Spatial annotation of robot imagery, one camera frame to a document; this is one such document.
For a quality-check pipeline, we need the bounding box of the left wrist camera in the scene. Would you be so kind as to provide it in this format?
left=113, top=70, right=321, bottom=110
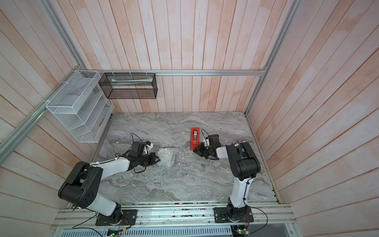
left=144, top=141, right=154, bottom=155

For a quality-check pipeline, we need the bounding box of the clear bubble wrap sheet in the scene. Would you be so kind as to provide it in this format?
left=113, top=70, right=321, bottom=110
left=157, top=148, right=175, bottom=169

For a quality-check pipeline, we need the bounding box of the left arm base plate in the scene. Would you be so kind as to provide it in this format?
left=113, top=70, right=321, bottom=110
left=95, top=209, right=138, bottom=226

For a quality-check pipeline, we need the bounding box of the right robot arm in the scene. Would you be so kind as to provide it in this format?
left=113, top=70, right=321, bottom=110
left=192, top=134, right=261, bottom=223

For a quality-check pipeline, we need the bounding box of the black wire mesh basket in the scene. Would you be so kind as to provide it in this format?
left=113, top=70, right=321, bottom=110
left=99, top=72, right=158, bottom=99

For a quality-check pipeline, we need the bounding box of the white wire mesh shelf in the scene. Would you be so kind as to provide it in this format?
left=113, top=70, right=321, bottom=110
left=46, top=71, right=114, bottom=143

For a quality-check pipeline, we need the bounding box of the red tape dispenser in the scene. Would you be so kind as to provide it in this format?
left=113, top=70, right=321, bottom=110
left=190, top=128, right=200, bottom=150

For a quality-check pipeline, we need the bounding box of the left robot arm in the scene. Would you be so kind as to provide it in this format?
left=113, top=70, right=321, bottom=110
left=58, top=141, right=160, bottom=225

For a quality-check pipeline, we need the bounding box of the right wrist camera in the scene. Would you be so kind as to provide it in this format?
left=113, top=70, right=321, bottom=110
left=203, top=138, right=209, bottom=147

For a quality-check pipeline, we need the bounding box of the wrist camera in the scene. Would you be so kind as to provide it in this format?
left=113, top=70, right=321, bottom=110
left=203, top=138, right=209, bottom=147
left=144, top=141, right=154, bottom=155

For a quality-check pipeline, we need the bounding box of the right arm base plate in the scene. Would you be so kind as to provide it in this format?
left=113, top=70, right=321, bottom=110
left=213, top=205, right=254, bottom=223

